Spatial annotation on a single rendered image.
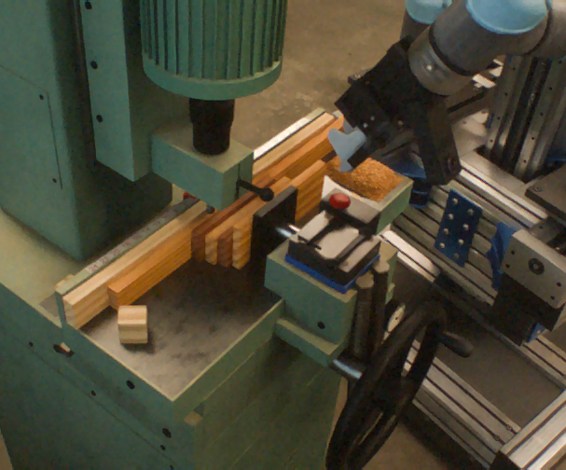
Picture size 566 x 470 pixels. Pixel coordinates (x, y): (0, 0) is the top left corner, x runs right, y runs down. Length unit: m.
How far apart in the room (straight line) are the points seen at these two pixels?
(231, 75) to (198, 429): 0.48
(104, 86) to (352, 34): 2.77
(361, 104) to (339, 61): 2.59
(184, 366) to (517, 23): 0.57
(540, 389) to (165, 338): 1.19
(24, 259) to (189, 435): 0.42
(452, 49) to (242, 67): 0.24
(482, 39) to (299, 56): 2.73
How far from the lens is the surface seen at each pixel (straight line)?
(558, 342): 2.12
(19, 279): 1.27
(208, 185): 1.04
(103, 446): 1.36
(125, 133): 1.06
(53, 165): 1.16
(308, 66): 3.43
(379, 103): 0.91
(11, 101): 1.18
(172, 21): 0.87
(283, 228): 1.09
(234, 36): 0.87
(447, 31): 0.82
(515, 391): 1.97
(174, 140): 1.06
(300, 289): 1.04
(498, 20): 0.79
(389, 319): 1.38
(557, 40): 0.87
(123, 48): 0.99
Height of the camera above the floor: 1.69
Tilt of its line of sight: 42 degrees down
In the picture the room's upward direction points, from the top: 6 degrees clockwise
